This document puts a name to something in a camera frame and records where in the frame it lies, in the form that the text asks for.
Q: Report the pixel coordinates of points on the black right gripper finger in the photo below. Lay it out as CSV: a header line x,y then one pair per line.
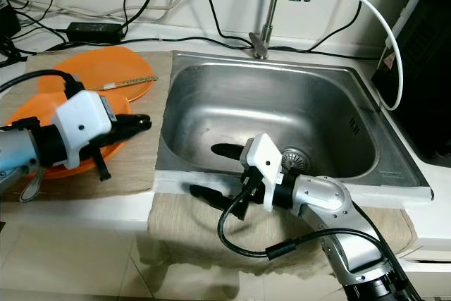
x,y
227,151
215,197

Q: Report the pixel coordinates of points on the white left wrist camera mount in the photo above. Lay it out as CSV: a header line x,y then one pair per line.
x,y
84,121

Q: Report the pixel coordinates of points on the wooden chopstick patterned end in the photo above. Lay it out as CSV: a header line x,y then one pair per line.
x,y
134,80

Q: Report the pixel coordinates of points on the beige hanging cloth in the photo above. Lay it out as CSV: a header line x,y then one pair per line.
x,y
197,230

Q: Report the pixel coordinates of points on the black appliance with warning sticker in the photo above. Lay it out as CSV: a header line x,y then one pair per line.
x,y
423,89

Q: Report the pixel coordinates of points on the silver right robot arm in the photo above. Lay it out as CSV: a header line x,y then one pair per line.
x,y
324,199

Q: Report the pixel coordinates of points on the chrome faucet stem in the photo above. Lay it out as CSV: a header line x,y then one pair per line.
x,y
269,12

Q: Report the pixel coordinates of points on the stainless steel sink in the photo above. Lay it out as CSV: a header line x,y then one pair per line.
x,y
254,96

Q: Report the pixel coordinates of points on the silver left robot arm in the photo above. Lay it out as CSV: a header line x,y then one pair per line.
x,y
17,156

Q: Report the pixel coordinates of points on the large orange plate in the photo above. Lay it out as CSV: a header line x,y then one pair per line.
x,y
106,61

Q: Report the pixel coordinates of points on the black power adapter brick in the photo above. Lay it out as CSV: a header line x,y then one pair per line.
x,y
95,31

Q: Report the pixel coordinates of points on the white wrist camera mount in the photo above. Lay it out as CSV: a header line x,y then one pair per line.
x,y
84,121
264,153

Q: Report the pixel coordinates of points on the metal sink drain strainer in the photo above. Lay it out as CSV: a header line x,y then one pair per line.
x,y
294,160

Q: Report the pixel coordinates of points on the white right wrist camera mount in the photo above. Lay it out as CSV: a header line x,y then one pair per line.
x,y
264,153

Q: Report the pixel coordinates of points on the black device with white label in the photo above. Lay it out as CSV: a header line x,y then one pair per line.
x,y
9,15

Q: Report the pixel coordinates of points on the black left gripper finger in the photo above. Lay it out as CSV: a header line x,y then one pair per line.
x,y
101,166
139,125

